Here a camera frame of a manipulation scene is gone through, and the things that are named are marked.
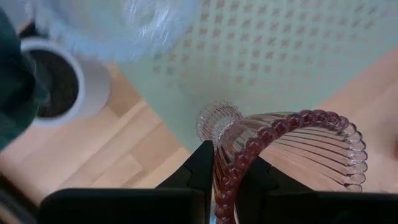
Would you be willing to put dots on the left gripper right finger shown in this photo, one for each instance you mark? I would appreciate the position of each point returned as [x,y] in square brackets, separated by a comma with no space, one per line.
[264,193]

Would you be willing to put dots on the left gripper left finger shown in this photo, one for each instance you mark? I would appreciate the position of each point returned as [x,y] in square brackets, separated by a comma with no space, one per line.
[186,186]

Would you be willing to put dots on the pink ribbed glass candle holder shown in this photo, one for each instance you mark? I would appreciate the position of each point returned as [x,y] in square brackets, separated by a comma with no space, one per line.
[281,124]

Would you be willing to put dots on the clear glass candle holder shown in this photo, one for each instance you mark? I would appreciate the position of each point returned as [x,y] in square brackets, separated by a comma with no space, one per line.
[118,28]

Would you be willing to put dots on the green plant in white pot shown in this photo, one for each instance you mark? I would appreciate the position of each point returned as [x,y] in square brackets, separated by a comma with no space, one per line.
[93,87]

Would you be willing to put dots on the green perforated metal shelf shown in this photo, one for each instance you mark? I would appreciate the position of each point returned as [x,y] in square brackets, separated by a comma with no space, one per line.
[280,46]

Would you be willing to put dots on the black aluminium table frame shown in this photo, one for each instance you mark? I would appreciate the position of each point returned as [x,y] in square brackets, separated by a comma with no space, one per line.
[12,199]

